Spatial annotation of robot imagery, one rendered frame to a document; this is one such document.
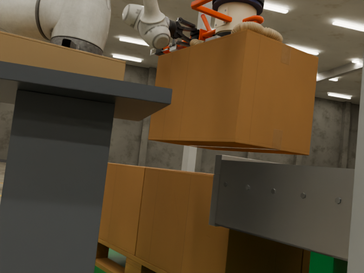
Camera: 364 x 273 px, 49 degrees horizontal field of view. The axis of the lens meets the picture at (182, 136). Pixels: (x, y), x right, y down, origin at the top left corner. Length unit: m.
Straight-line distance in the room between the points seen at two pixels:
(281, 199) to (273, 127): 0.53
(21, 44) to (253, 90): 0.77
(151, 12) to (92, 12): 0.50
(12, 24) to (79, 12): 0.23
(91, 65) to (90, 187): 0.32
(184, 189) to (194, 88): 0.40
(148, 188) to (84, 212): 0.75
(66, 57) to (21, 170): 0.31
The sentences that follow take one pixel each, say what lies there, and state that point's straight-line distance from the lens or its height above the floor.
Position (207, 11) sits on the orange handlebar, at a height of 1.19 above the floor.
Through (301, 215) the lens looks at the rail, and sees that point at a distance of 0.98.
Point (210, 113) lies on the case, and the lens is 1.50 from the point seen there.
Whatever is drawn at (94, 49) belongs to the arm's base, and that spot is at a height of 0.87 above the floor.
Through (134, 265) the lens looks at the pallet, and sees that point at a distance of 1.89.
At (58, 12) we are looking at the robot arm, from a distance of 1.23.
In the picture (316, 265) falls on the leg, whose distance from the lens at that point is 0.97.
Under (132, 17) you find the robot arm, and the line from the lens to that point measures 1.79.
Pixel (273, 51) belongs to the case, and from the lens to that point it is 1.54.
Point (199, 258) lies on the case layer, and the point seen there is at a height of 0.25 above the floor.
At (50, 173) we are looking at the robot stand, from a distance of 1.08.
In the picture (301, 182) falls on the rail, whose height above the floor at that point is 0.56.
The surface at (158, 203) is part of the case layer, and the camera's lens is 1.73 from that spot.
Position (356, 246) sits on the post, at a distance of 0.70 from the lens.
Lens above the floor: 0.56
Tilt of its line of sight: 5 degrees up
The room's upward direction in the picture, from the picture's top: 6 degrees clockwise
